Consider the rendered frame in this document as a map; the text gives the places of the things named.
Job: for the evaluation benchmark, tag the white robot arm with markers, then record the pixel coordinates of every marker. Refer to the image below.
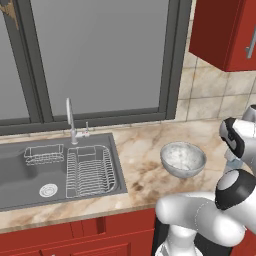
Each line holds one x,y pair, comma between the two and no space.
196,216

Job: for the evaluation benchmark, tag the grey marbled bowl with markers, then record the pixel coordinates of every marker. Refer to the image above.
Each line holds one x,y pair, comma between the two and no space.
182,159

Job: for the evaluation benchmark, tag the pale blue milk carton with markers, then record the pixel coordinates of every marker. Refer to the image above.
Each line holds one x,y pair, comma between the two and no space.
234,163

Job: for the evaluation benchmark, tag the grey kitchen sink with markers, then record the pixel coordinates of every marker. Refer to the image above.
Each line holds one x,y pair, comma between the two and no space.
20,173

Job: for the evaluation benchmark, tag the silver tap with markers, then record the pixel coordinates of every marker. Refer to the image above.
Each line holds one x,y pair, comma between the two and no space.
71,123

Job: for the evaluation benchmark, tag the grey framed window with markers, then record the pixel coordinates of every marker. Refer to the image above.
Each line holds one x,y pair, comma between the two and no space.
93,56

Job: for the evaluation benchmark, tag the red base cupboards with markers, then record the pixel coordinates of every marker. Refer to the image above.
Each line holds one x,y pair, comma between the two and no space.
76,238

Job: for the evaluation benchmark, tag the red wall cupboard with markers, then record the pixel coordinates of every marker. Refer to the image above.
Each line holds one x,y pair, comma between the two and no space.
226,30

